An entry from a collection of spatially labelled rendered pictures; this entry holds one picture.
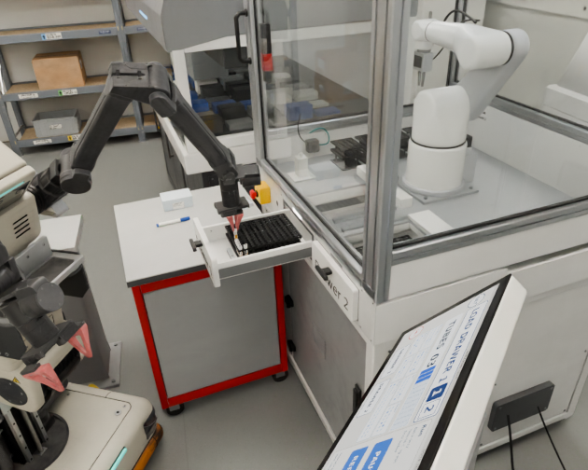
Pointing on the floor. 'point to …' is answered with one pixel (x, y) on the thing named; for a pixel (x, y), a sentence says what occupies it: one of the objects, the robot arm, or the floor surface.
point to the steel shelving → (143, 121)
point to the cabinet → (558, 401)
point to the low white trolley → (199, 304)
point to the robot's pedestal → (103, 376)
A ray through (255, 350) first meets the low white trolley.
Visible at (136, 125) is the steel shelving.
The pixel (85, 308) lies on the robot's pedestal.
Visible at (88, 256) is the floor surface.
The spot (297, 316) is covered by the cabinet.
